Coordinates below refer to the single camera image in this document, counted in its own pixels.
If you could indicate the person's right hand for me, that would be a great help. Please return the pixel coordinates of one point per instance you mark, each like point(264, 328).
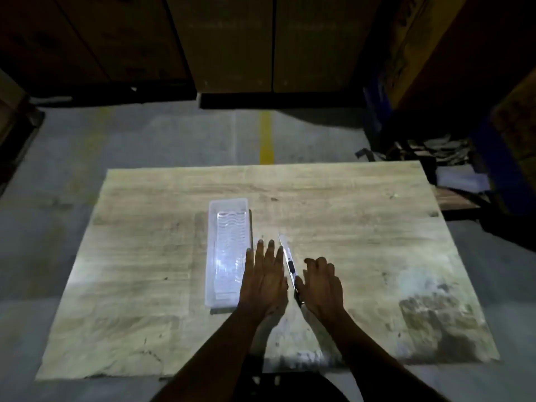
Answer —
point(322, 288)

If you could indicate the person's left hand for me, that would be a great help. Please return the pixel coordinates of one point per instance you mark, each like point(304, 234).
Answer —
point(264, 284)

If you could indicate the silver utility knife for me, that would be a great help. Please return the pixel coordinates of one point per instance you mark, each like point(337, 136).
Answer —
point(289, 265)

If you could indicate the clear plastic box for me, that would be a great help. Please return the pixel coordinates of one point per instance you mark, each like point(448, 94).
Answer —
point(209, 263)

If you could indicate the person's left forearm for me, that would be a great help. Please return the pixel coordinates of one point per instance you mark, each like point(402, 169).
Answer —
point(217, 355)

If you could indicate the person's right forearm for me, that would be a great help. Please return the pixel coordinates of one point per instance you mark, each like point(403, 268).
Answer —
point(372, 360)

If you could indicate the person's dark clothing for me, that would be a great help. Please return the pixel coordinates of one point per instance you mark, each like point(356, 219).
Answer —
point(297, 389)

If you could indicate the yellow printed cardboard box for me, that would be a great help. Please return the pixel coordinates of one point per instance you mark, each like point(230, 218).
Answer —
point(423, 41)

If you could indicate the light brown cardboard box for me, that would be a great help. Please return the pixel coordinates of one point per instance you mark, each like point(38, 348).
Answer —
point(10, 104)

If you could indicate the white wavy plastic insert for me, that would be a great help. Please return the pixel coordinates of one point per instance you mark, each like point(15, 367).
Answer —
point(230, 242)

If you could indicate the dark tape scrap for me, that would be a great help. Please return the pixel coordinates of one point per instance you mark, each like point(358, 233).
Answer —
point(365, 154)

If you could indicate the brown wooden plank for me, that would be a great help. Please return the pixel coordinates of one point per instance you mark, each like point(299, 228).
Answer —
point(454, 198)

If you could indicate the white sheet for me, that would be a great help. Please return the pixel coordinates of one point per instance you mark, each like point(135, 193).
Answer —
point(460, 177)

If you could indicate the pile of cardboard scraps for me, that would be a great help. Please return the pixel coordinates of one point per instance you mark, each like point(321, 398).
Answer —
point(435, 148)

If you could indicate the black pallet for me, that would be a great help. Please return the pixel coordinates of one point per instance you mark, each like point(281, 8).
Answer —
point(276, 100)
point(104, 94)

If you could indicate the blue rack beam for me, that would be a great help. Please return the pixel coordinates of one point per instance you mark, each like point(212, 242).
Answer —
point(502, 171)

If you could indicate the dark wooden pallet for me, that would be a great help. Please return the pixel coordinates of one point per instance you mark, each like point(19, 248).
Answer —
point(19, 146)

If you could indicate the blue rack post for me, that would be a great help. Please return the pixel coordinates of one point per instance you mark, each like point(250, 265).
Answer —
point(377, 108)

